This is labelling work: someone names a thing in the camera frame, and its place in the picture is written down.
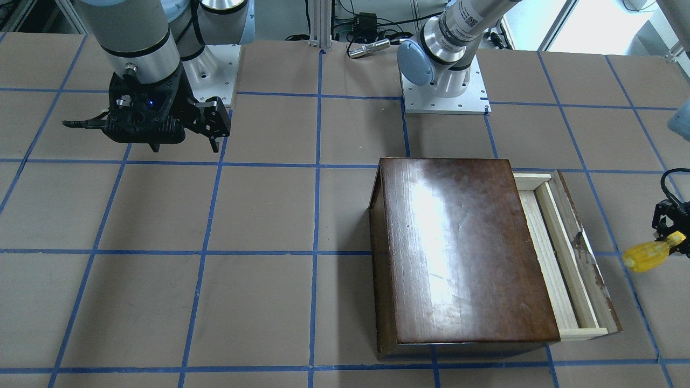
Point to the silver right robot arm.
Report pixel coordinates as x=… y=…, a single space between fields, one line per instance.
x=159 y=49

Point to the yellow toy corn cob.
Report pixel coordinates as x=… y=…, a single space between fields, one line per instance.
x=651 y=254

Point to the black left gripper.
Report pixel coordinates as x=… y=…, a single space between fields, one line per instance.
x=664 y=214

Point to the dark brown wooden cabinet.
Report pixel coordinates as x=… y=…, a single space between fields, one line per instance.
x=455 y=270

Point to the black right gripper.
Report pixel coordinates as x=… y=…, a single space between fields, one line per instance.
x=210 y=115

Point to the aluminium frame post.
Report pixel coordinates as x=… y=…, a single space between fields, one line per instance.
x=320 y=22

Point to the silver cylindrical device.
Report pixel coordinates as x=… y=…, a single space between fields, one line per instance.
x=369 y=49

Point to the wooden drawer with white handle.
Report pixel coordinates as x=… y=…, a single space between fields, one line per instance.
x=578 y=294

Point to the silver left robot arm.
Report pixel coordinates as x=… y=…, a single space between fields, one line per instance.
x=676 y=14

